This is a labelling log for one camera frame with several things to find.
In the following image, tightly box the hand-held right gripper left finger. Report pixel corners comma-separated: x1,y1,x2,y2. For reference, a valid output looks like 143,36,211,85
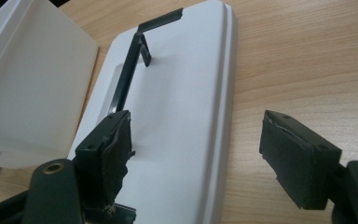
74,109,137,216

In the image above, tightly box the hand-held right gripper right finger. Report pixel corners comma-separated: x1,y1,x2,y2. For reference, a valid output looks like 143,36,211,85
258,109,343,211

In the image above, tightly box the white plastic tray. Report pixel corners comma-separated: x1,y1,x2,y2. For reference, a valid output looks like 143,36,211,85
67,0,240,224

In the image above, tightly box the translucent white plastic storage box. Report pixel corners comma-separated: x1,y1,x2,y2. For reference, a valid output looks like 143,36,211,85
0,0,100,169

